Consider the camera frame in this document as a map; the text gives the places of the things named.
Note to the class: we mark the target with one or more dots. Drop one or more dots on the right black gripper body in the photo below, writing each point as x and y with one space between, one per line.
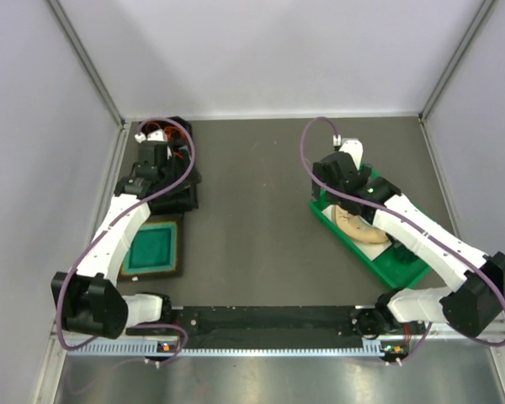
318 172

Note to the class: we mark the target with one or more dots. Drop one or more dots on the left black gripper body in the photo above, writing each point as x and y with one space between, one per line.
169 170

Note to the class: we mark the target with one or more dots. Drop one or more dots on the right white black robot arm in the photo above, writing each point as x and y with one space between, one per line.
375 216

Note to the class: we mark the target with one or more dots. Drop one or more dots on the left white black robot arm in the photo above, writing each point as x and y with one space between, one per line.
86 297

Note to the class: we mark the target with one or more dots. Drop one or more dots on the beige painted ceramic plate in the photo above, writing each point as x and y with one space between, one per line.
353 227

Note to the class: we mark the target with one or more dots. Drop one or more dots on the teal sponge on black tray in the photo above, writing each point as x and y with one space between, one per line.
156 251

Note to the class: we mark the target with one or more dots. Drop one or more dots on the green plastic tray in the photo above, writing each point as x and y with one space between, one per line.
396 267

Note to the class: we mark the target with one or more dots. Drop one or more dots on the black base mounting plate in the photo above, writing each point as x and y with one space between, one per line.
349 320

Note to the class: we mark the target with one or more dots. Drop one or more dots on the grey slotted cable duct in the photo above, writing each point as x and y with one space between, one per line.
158 348

